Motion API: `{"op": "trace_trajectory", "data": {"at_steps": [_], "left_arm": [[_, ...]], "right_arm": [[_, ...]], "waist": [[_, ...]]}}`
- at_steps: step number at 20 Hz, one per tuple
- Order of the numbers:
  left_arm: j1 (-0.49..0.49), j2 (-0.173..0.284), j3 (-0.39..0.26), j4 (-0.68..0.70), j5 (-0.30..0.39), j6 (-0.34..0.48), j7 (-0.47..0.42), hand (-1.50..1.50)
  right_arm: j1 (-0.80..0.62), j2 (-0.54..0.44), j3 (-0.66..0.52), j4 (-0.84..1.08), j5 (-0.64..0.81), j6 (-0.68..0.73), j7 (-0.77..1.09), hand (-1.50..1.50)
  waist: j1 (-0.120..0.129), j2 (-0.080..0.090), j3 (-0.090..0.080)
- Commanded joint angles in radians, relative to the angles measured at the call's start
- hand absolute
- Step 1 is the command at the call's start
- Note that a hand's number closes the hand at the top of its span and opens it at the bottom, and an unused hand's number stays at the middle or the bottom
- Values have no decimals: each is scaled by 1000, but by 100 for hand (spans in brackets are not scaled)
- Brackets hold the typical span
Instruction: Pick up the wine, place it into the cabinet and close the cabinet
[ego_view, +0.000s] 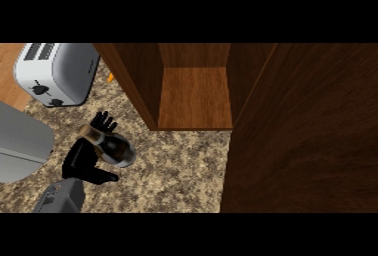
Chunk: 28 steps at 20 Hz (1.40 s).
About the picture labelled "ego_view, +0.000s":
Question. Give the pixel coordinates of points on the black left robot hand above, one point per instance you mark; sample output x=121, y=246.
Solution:
x=81, y=165

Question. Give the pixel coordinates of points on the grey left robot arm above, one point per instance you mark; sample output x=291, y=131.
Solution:
x=59, y=197

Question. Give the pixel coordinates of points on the dark wine bottle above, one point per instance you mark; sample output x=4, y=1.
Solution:
x=115, y=150

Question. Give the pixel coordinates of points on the brown wooden cabinet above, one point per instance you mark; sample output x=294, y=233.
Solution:
x=193, y=96

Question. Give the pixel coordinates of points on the brown wooden cabinet door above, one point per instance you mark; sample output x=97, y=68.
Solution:
x=304, y=133

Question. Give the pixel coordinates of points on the small orange object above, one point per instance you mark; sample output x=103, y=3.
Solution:
x=109, y=77

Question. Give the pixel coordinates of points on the silver toaster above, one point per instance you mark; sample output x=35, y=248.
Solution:
x=53, y=75

